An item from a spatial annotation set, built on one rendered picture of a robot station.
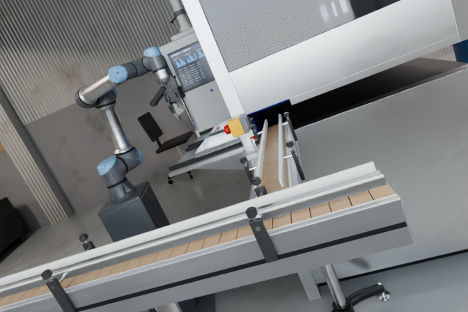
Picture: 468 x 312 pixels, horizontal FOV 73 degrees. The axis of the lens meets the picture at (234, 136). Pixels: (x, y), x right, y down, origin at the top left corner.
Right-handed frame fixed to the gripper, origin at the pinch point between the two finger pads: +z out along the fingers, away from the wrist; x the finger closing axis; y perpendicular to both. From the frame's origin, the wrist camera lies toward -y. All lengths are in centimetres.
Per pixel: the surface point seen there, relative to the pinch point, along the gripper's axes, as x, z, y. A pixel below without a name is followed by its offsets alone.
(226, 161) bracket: -2.5, 27.9, 14.5
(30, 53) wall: 293, -142, -285
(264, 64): -12, -9, 49
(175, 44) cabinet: 87, -42, -12
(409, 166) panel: -12, 54, 91
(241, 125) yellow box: -21.5, 10.0, 32.1
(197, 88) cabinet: 88, -7, -10
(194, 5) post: -12, -41, 32
